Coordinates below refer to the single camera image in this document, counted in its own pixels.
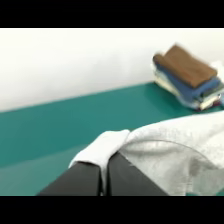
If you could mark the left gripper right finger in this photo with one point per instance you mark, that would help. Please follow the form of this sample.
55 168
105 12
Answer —
128 180

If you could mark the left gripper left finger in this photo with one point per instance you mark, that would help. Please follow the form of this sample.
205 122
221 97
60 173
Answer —
78 181

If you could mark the light grey shirt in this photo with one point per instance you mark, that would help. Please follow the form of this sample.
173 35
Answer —
173 156

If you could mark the blue garment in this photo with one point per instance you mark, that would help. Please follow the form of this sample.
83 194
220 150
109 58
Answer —
186 88

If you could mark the heap of clothes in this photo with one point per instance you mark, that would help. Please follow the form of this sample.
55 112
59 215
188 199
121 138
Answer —
206 98

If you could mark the brown garment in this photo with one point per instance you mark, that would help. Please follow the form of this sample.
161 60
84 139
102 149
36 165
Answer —
188 66

